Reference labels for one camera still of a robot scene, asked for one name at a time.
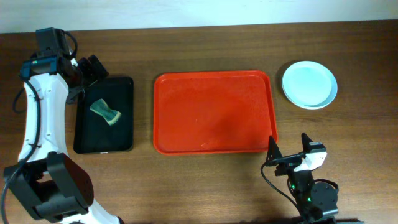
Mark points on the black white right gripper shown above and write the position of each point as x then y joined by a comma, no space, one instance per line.
288,159

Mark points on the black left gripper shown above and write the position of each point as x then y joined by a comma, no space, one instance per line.
86,73

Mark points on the green yellow sponge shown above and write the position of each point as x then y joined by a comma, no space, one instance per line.
101,108

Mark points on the light blue plate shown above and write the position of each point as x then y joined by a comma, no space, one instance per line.
309,85

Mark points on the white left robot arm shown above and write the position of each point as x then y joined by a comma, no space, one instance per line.
46,182

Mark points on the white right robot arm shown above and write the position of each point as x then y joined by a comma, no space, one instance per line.
315,199

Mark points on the black water tray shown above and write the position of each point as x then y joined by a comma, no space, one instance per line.
92,133

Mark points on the red plastic tray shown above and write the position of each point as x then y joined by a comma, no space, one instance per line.
213,112

